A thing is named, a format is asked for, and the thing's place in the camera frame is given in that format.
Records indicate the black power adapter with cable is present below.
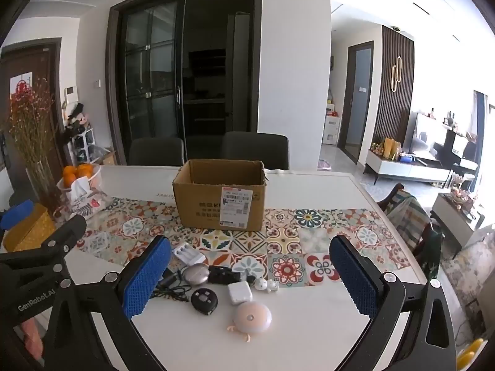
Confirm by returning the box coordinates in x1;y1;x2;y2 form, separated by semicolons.
151;268;191;302

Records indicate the silver oval earbud case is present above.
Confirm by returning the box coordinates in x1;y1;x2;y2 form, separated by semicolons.
182;263;210;286

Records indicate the white battery charger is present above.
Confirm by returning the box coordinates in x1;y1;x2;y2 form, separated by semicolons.
173;242;205;266

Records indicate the black round cable adapter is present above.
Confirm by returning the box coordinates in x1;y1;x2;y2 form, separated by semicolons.
191;288;218;316

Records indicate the black clamp mount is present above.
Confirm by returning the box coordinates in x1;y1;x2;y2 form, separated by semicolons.
208;266;242;286

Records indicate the white robot figure keychain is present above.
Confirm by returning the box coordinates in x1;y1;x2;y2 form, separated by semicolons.
254;278;279;292

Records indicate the white square power adapter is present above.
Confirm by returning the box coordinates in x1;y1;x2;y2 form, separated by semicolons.
227;280;252;306

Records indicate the pink round night light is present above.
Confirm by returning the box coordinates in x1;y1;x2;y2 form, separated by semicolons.
227;301;273;343

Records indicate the person's left hand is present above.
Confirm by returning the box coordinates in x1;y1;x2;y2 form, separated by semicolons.
20;318;44;360

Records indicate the gold yellow box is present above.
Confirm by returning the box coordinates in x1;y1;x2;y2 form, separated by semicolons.
3;203;56;252

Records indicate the white basket of oranges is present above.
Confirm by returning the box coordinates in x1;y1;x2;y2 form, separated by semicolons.
57;163;101;193

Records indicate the wooden chair with plaid cushion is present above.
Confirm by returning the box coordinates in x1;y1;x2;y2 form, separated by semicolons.
377;183;444;280

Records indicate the white shoe rack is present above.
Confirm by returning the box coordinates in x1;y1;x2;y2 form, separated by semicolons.
72;127;97;164

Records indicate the glass vase with red flowers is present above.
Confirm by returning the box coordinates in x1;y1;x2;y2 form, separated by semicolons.
7;79;61;215

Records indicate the patterned tile table runner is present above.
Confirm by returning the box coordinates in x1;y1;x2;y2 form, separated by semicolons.
77;198;410;287

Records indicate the white coffee table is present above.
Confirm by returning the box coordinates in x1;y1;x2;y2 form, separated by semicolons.
430;194;486;257

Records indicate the white tv cabinet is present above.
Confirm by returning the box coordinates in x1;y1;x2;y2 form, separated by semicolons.
365;151;451;184

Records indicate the left black dining chair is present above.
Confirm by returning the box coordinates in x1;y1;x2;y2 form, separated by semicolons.
127;137;185;167

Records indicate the black dining chair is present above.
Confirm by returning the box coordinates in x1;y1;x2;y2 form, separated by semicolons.
127;137;185;167
221;131;290;170

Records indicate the brown cardboard box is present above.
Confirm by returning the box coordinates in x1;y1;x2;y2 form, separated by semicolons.
173;159;267;231

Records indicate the brown entrance door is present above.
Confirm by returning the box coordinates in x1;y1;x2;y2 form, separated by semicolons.
1;38;68;208

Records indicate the right black dining chair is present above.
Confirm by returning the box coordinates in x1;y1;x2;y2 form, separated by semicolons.
221;131;290;170

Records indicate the black glass sliding door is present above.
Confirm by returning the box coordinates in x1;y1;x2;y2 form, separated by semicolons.
106;0;262;164

